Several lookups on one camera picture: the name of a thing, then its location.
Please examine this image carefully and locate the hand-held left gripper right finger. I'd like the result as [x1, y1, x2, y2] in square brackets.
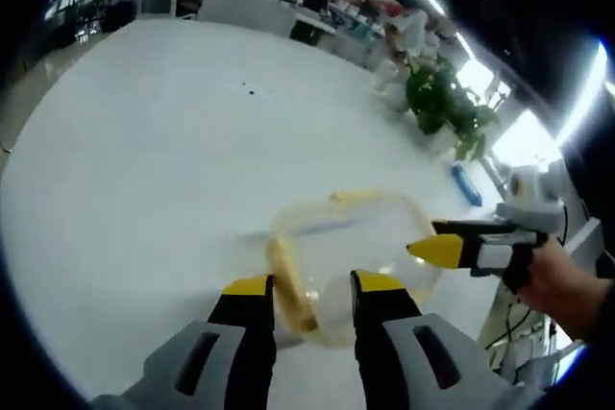
[349, 269, 545, 410]

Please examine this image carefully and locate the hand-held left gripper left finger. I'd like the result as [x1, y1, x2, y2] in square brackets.
[90, 273, 278, 410]

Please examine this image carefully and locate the clear container with yellow plastic buckle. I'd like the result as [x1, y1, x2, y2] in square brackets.
[265, 187, 444, 349]

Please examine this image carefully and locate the person's right hand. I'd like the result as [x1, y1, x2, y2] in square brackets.
[502, 236, 598, 330]

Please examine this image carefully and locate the blue flat object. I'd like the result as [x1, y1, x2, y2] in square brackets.
[450, 163, 483, 206]

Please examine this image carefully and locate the green potted plant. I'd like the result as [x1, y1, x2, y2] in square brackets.
[405, 57, 502, 162]

